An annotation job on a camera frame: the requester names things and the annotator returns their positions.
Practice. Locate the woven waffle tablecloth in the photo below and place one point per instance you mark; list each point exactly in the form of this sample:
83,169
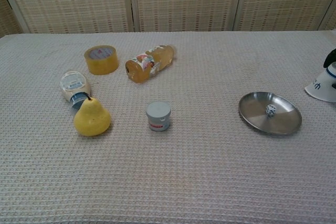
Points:
183,169

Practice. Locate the small grey lidded jar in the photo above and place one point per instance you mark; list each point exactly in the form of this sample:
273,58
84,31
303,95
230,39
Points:
158,116

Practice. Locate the yellow pear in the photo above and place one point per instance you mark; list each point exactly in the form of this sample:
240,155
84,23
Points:
92,117

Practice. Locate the woven folding screen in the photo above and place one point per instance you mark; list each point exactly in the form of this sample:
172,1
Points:
168,1

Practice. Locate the white die black dots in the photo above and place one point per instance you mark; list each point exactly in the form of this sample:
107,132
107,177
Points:
271,110

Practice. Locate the white paper cup blue print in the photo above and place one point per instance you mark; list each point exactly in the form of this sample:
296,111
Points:
321,85

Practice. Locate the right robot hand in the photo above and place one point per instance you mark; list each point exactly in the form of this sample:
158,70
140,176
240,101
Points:
330,57

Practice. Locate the yellow packing tape roll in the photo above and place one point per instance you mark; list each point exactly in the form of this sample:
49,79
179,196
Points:
101,61

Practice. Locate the round steel plate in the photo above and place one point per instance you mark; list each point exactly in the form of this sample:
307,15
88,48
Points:
262,119

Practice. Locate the orange juice bottle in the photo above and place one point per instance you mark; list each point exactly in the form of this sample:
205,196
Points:
147,64

